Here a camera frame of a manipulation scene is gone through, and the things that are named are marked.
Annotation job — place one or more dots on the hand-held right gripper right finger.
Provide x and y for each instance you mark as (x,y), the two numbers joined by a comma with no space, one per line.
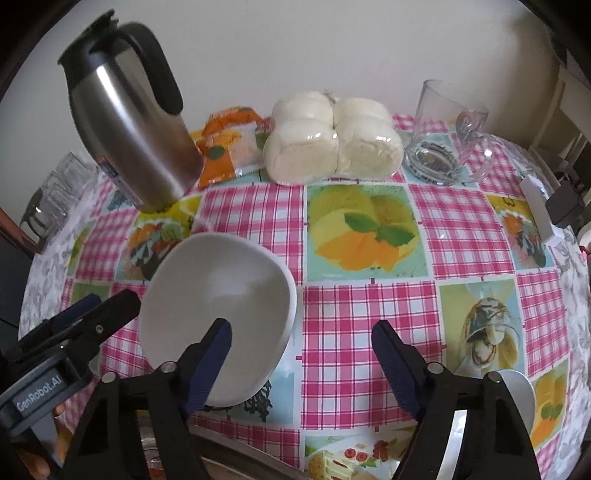
(392,350)

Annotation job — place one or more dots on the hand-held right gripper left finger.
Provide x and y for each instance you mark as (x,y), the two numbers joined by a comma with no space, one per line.
(214,350)

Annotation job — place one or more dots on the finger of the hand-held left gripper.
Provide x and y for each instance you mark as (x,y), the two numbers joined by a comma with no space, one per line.
(108,318)
(78,311)

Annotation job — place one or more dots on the plain white bowl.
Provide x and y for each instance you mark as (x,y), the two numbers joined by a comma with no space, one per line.
(217,286)

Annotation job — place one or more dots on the person's left hand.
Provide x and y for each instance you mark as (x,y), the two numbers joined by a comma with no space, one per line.
(37,464)

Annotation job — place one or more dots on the pink checkered fruit tablecloth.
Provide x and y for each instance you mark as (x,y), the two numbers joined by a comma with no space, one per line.
(360,323)

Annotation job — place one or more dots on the dark wooden furniture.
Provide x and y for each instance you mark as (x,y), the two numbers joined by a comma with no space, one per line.
(11,277)

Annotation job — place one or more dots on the stainless steel thermos jug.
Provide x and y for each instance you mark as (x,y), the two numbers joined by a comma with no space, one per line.
(129,129)

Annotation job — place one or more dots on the orange snack packet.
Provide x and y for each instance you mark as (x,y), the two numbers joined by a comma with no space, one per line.
(221,157)

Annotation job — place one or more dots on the clear glass mug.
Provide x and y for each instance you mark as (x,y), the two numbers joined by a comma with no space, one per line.
(438,157)

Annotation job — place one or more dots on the white power adapter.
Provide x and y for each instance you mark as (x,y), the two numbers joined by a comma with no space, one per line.
(540,207)

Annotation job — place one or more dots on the bag of white buns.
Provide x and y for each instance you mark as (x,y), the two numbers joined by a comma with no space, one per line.
(323,143)

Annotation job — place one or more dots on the white chair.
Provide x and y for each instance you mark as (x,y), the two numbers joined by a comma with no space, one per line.
(572,92)

